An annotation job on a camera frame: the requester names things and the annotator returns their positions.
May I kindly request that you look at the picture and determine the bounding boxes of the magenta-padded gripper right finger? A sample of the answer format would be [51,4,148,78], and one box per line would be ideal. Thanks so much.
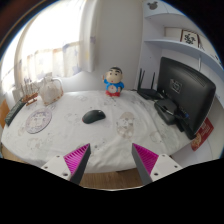
[131,142,184,186]

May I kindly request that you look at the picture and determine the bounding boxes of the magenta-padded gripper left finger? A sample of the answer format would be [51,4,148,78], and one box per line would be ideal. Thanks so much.
[40,143,92,186]

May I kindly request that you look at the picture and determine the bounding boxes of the black computer mouse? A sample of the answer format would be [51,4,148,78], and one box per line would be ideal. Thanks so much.
[81,109,107,125]

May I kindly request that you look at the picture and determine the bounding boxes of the white printed tablecloth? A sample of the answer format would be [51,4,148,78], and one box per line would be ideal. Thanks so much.
[0,89,194,174]

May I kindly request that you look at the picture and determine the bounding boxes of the red printed packet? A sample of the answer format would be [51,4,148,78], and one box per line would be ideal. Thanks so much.
[190,117,215,152]

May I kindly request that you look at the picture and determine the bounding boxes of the black router with antennas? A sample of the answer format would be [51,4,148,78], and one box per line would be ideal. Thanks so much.
[136,68,164,101]

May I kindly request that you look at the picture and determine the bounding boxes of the large conch shell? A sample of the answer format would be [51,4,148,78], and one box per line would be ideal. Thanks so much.
[38,75,65,107]

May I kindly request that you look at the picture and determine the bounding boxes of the black keyboard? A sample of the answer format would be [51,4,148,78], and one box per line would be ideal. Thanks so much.
[4,98,27,127]

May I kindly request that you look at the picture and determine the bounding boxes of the wooden model sailing ship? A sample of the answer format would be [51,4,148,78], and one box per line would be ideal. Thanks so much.
[19,78,40,107]

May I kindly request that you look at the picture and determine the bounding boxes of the black monitor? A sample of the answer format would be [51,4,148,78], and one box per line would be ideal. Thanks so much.
[156,56,217,140]

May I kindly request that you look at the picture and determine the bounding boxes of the cartoon boy figure clock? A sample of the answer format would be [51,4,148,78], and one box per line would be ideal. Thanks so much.
[101,66,125,98]

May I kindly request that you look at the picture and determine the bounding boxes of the brown wooden board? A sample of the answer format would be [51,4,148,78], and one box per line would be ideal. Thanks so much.
[0,99,10,129]

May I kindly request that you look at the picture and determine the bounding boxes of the white star-print curtain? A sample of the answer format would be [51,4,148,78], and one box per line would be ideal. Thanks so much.
[13,0,101,88]

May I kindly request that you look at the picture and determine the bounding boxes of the black box with cables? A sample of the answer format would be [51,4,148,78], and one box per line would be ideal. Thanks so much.
[153,98,188,126]

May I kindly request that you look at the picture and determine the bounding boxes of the white wall shelf unit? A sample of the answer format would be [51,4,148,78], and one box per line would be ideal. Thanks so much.
[141,0,224,73]

